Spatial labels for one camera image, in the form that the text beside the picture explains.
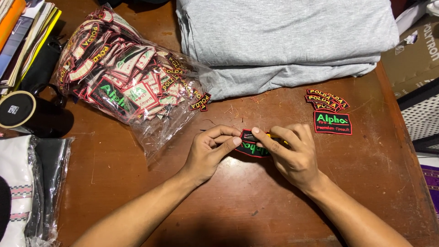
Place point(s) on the person's left hand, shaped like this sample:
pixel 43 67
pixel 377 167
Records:
pixel 202 157

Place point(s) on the person's right hand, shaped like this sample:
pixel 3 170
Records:
pixel 295 157

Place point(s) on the black embroidered patch green lettering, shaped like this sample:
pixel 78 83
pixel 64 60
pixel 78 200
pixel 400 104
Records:
pixel 248 151

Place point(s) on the black rectangular patch red border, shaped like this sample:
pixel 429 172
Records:
pixel 332 122

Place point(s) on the curved black patch yellow lettering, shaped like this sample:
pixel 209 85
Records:
pixel 201 102

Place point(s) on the pile of curved black patches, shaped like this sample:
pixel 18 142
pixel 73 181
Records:
pixel 325 100

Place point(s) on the stack of grey folded fabric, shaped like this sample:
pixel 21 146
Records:
pixel 284 44

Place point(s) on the clear bag of embroidered patches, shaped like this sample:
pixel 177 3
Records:
pixel 127 72

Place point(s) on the black and white mesh basket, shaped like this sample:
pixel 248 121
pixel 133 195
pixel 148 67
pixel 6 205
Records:
pixel 422 118

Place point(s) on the purple patterned cloth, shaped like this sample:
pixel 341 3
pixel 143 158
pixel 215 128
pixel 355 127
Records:
pixel 431 187

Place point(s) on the black garment in plastic wrap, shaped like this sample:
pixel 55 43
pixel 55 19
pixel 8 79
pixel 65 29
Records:
pixel 51 181

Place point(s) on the brown cardboard box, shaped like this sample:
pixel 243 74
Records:
pixel 415 58

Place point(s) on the black mug with cream rim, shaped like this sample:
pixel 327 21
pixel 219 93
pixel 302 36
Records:
pixel 24 111

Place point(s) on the black pouch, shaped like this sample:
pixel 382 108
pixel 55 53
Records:
pixel 43 63

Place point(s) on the white garment in plastic wrap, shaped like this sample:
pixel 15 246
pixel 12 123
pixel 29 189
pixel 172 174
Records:
pixel 17 192

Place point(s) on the stack of books and folders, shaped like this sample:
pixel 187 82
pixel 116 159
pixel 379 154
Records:
pixel 24 37

